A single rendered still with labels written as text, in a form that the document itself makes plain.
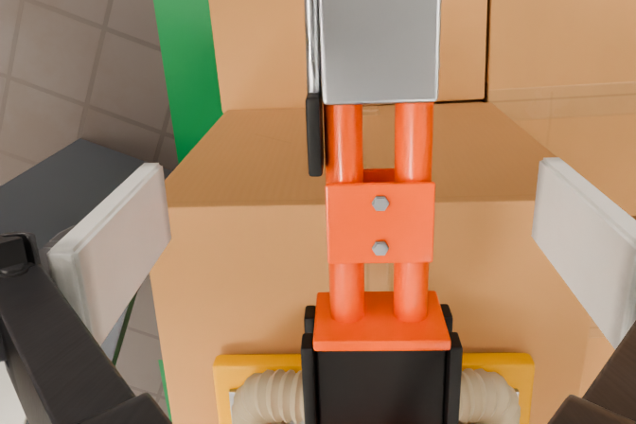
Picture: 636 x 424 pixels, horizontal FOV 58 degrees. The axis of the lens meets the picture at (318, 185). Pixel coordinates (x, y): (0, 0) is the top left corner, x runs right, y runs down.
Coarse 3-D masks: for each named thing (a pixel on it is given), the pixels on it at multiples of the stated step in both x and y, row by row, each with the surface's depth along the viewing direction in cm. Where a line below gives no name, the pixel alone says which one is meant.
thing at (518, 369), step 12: (468, 360) 51; (480, 360) 51; (492, 360) 51; (504, 360) 51; (516, 360) 51; (528, 360) 51; (504, 372) 51; (516, 372) 51; (528, 372) 51; (516, 384) 51; (528, 384) 51; (528, 396) 51; (528, 408) 52; (528, 420) 53
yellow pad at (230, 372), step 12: (216, 360) 53; (228, 360) 52; (240, 360) 52; (252, 360) 52; (264, 360) 52; (276, 360) 52; (288, 360) 52; (300, 360) 52; (216, 372) 52; (228, 372) 52; (240, 372) 52; (252, 372) 52; (216, 384) 53; (228, 384) 52; (240, 384) 52; (216, 396) 53; (228, 396) 53; (228, 408) 53; (228, 420) 54
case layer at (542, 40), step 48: (240, 0) 82; (288, 0) 82; (480, 0) 81; (528, 0) 80; (576, 0) 80; (624, 0) 80; (240, 48) 84; (288, 48) 84; (480, 48) 83; (528, 48) 83; (576, 48) 82; (624, 48) 82; (240, 96) 87; (288, 96) 86; (480, 96) 85; (528, 96) 85; (576, 96) 84; (624, 96) 84; (576, 144) 87; (624, 144) 87; (624, 192) 89
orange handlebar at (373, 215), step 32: (352, 128) 32; (416, 128) 31; (352, 160) 32; (416, 160) 32; (352, 192) 32; (384, 192) 32; (416, 192) 32; (352, 224) 33; (384, 224) 33; (416, 224) 33; (352, 256) 34; (384, 256) 34; (416, 256) 34; (352, 288) 35; (416, 288) 35; (352, 320) 36; (416, 320) 35
